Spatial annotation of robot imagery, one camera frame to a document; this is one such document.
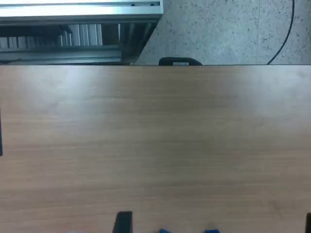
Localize black object with white patch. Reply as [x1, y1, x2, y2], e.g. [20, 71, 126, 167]
[158, 56, 204, 66]

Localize aluminium frame cart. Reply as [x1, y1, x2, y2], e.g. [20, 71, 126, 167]
[0, 0, 164, 66]

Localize black floor cable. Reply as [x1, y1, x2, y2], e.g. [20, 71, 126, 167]
[267, 0, 296, 65]

